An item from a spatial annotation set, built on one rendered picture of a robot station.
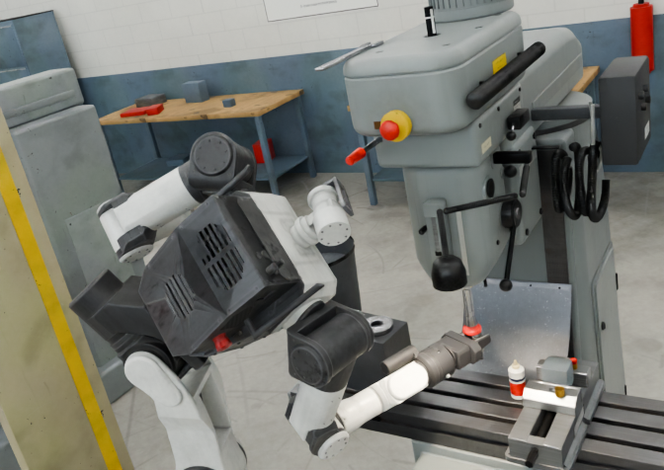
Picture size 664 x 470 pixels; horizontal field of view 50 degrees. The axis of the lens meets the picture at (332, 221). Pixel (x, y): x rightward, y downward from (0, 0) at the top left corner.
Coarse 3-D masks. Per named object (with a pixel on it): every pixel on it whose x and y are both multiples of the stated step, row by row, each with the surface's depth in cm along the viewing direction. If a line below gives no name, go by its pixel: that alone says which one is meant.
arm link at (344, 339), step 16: (336, 320) 134; (352, 320) 134; (320, 336) 129; (336, 336) 130; (352, 336) 132; (336, 352) 128; (352, 352) 131; (336, 368) 128; (352, 368) 136; (336, 384) 135
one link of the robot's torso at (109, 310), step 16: (96, 288) 146; (112, 288) 148; (128, 288) 150; (80, 304) 146; (96, 304) 146; (112, 304) 144; (128, 304) 144; (144, 304) 144; (96, 320) 146; (112, 320) 146; (128, 320) 145; (144, 320) 144; (112, 336) 148; (128, 336) 148; (160, 336) 145
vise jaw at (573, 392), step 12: (528, 384) 170; (540, 384) 169; (552, 384) 168; (528, 396) 168; (540, 396) 166; (552, 396) 165; (564, 396) 164; (576, 396) 162; (540, 408) 166; (552, 408) 165; (564, 408) 163; (576, 408) 162
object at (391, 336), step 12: (360, 312) 199; (372, 324) 193; (384, 324) 191; (396, 324) 192; (384, 336) 188; (396, 336) 189; (408, 336) 194; (372, 348) 188; (384, 348) 185; (396, 348) 190; (360, 360) 193; (372, 360) 190; (360, 372) 195; (372, 372) 192; (348, 384) 201; (360, 384) 197; (372, 384) 194
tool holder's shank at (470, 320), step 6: (462, 294) 173; (468, 294) 172; (468, 300) 173; (468, 306) 174; (468, 312) 174; (474, 312) 175; (468, 318) 175; (474, 318) 175; (468, 324) 175; (474, 324) 175
